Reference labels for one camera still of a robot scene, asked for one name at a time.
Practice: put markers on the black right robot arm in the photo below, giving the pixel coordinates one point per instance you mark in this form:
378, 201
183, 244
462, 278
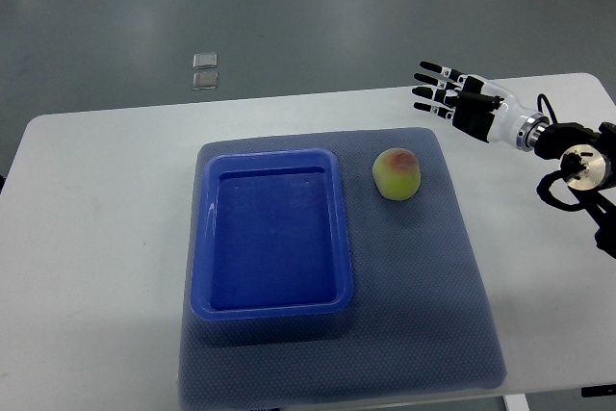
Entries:
586, 169

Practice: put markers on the grey blue foam mat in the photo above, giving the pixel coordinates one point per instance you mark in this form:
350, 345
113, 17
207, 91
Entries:
419, 321

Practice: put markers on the green red peach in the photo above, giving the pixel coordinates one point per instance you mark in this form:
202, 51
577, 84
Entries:
396, 174

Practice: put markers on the white table leg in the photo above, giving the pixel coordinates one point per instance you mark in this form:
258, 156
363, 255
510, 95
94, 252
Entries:
516, 402

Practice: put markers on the metal floor plate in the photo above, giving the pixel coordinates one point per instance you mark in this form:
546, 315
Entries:
205, 80
205, 60

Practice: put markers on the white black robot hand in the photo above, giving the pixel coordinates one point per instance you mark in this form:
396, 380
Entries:
474, 105

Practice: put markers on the blue plastic tray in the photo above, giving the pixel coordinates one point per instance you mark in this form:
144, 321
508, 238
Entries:
271, 237

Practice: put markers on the upper metal floor plate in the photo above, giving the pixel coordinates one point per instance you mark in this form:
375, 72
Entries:
205, 60

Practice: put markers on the lower metal floor plate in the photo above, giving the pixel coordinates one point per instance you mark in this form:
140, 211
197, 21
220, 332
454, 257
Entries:
205, 80

